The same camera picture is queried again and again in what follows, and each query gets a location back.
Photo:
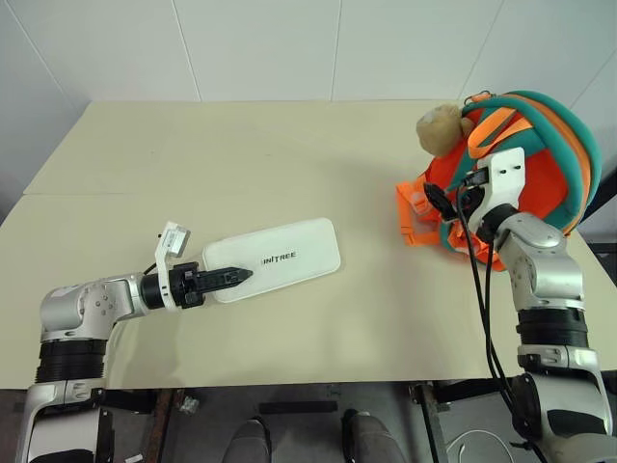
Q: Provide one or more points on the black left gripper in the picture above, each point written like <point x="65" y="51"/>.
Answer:
<point x="185" y="284"/>

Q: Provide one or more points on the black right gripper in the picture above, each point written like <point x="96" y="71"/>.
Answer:
<point x="470" y="202"/>

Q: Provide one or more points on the white rectangular box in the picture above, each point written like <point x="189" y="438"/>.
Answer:
<point x="289" y="255"/>

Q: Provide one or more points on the orange and teal backpack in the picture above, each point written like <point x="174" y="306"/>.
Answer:
<point x="564" y="144"/>

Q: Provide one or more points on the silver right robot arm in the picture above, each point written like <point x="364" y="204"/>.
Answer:
<point x="544" y="270"/>

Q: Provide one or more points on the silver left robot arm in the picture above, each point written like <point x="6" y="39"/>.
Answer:
<point x="72" y="308"/>

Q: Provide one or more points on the tan plush toy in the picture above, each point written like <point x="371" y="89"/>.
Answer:
<point x="441" y="128"/>

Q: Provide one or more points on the small white plastic piece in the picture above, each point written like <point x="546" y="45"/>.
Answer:
<point x="189" y="405"/>

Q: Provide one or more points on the rusty metal table leg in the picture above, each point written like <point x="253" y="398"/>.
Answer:
<point x="163" y="424"/>

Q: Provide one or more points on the dark grey rounded shape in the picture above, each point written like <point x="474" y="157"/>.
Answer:
<point x="371" y="439"/>
<point x="250" y="441"/>

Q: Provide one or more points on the black metal table leg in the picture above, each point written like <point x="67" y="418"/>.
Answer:
<point x="431" y="419"/>

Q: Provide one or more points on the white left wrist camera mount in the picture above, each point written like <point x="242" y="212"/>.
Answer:
<point x="164" y="270"/>

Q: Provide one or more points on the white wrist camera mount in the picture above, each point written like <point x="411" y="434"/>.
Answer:
<point x="164" y="270"/>
<point x="503" y="183"/>

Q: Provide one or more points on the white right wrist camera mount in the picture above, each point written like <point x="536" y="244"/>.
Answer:
<point x="503" y="183"/>

